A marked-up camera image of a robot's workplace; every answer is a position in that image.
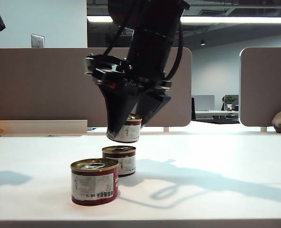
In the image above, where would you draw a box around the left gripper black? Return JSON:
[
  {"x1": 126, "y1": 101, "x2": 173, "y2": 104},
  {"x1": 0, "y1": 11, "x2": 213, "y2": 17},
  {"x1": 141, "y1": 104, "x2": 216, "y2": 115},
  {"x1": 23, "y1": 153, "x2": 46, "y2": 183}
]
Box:
[{"x1": 92, "y1": 67, "x2": 173, "y2": 141}]

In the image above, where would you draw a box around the small background potted plant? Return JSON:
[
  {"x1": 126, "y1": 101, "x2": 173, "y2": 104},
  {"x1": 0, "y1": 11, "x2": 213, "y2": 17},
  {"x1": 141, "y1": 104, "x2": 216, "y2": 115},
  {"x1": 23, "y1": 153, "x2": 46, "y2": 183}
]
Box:
[{"x1": 222, "y1": 95, "x2": 237, "y2": 112}]

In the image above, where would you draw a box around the red labelled tin can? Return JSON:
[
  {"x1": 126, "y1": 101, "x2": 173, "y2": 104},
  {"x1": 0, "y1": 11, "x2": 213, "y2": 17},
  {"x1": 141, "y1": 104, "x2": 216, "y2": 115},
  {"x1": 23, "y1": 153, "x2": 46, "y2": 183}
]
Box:
[
  {"x1": 70, "y1": 158, "x2": 120, "y2": 206},
  {"x1": 101, "y1": 145, "x2": 136, "y2": 177},
  {"x1": 106, "y1": 114, "x2": 143, "y2": 143}
]

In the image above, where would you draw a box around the white background desk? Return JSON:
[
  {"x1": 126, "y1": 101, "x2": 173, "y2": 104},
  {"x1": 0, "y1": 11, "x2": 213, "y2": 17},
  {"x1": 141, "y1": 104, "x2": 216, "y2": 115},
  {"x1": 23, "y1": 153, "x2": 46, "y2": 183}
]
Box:
[{"x1": 194, "y1": 110, "x2": 240, "y2": 124}]

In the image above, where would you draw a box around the grey background monitor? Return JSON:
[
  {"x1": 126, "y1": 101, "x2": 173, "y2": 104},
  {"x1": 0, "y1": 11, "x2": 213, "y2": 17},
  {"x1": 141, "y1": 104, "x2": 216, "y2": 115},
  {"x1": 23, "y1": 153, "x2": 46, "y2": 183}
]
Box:
[{"x1": 193, "y1": 95, "x2": 215, "y2": 112}]

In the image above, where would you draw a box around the ceiling light strip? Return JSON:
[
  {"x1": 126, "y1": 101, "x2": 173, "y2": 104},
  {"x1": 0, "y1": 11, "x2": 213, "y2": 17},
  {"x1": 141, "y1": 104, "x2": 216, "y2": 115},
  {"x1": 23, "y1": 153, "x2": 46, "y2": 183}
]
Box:
[{"x1": 87, "y1": 16, "x2": 281, "y2": 24}]

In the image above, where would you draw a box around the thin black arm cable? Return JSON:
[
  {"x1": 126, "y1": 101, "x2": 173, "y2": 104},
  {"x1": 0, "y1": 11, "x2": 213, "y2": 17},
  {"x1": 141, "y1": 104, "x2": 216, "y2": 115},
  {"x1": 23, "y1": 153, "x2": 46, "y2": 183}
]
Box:
[{"x1": 103, "y1": 25, "x2": 131, "y2": 57}]

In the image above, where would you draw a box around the silver wall plate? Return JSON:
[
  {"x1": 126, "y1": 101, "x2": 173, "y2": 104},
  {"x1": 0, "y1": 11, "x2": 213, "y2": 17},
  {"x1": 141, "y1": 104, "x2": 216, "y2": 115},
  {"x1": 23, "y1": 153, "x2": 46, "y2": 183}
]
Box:
[{"x1": 31, "y1": 34, "x2": 45, "y2": 49}]

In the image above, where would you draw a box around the long brown desk divider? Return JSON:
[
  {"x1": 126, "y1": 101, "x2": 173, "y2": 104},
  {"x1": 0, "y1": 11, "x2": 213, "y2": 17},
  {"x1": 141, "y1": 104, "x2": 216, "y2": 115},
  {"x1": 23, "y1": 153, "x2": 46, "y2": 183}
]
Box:
[{"x1": 0, "y1": 47, "x2": 193, "y2": 128}]

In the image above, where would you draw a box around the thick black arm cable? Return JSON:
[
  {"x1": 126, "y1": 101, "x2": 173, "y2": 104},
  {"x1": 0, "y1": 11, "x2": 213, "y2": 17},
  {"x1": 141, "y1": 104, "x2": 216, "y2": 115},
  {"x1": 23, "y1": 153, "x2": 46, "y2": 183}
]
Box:
[{"x1": 164, "y1": 14, "x2": 185, "y2": 81}]

